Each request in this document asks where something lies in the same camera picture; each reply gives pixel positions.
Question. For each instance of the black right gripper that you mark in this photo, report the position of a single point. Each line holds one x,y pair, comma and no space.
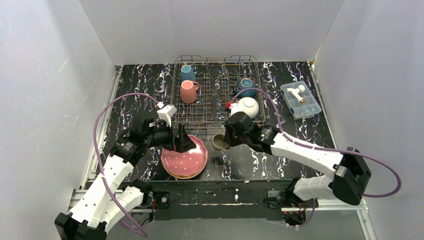
228,134

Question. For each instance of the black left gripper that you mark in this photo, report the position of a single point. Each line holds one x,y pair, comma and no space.
176,143

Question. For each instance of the white bowl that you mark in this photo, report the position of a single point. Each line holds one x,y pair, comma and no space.
249,106

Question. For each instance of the small grey cup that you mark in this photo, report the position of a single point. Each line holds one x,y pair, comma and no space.
219,143

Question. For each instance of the teal bowl beige inside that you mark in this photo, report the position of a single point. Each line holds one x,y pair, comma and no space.
242,84

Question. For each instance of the pink handled mug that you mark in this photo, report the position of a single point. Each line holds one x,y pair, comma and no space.
188,91

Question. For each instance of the blue handled mug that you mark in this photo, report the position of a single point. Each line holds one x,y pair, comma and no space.
187,72

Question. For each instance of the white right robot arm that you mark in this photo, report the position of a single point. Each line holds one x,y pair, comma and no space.
345,174

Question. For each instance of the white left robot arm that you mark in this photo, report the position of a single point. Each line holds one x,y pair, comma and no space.
100,209

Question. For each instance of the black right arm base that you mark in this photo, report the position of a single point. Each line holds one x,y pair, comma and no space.
304,209

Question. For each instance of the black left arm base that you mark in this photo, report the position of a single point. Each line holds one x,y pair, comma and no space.
152,200

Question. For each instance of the pink polka dot plate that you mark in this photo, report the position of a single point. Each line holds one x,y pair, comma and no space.
193,158

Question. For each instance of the pink bottom plate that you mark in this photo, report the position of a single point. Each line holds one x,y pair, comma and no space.
184,173

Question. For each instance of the white pipe fitting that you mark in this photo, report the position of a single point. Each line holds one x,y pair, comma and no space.
296,93

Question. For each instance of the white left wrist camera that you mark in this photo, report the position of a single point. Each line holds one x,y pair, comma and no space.
165,114

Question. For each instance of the grey wire dish rack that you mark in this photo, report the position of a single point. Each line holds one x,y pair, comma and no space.
217,77

